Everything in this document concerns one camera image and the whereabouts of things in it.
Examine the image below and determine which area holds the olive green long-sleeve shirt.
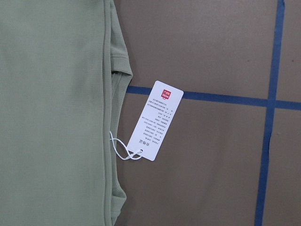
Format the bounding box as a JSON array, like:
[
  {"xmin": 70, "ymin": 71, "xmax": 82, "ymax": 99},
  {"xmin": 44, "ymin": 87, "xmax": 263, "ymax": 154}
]
[{"xmin": 0, "ymin": 0, "xmax": 133, "ymax": 226}]

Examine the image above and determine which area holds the white paper shirt tag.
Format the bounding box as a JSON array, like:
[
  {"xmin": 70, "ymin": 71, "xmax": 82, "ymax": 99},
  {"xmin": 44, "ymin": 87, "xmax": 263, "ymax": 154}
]
[{"xmin": 127, "ymin": 81, "xmax": 184, "ymax": 161}]

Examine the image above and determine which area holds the crossing blue tape line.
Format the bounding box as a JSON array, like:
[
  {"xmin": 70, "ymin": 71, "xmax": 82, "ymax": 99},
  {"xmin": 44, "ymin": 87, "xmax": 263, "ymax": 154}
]
[{"xmin": 127, "ymin": 86, "xmax": 301, "ymax": 111}]

